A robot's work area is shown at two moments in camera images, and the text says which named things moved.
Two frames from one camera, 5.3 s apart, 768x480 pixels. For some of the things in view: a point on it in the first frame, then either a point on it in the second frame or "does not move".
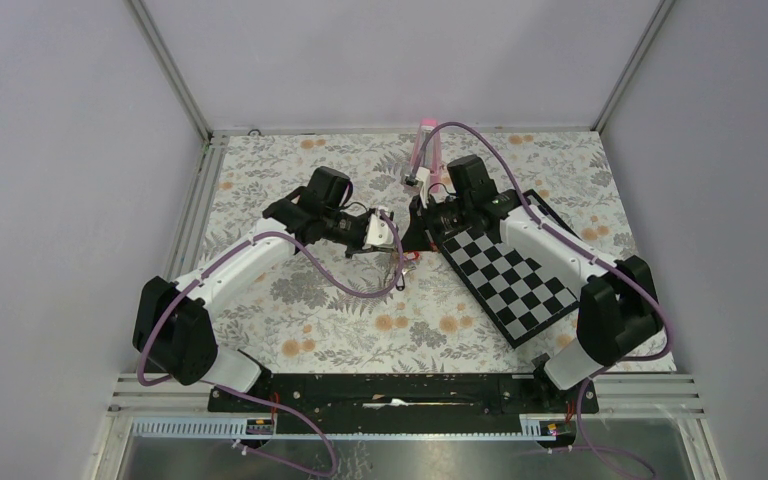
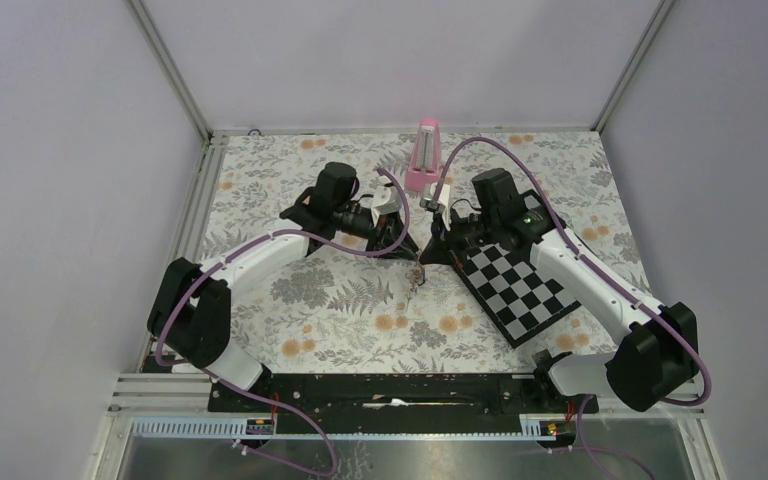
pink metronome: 432,153 does not move
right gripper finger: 416,237 → 436,252
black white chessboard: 518,293 does not move
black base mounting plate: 402,402 does not move
